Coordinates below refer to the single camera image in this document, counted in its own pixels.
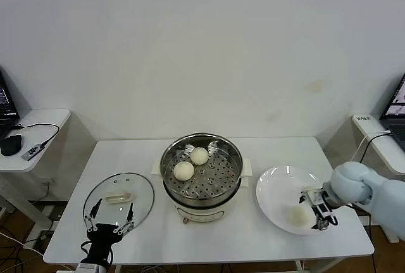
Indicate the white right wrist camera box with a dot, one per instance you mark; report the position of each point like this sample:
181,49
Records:
315,197

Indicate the grey USB hub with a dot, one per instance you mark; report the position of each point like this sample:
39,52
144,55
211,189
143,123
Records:
31,152

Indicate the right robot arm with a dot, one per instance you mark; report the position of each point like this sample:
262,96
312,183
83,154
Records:
354,181

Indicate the white label with black text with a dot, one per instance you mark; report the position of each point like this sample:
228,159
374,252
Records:
363,119

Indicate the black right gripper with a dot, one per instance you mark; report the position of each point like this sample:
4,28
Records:
324,212

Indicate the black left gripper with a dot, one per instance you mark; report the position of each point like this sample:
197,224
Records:
102,236

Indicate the white steamed baozi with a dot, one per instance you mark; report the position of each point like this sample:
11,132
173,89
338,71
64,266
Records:
199,156
297,215
183,171

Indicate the black laptop with dark screen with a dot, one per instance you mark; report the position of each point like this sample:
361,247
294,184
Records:
6,102

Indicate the white side table with mouse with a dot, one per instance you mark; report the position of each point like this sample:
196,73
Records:
47,121

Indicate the black computer mouse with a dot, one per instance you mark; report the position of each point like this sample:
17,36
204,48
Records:
11,144

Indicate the stainless steel steamer basket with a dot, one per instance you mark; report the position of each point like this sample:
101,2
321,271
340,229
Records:
218,178

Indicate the white wall socket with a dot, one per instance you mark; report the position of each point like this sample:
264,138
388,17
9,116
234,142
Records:
47,181

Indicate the cream electric cooker base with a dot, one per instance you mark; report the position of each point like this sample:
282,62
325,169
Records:
202,213

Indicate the white round plate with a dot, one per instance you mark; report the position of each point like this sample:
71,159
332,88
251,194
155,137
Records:
278,184

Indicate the grey laptop with light screen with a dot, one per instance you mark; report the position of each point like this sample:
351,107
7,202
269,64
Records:
395,121

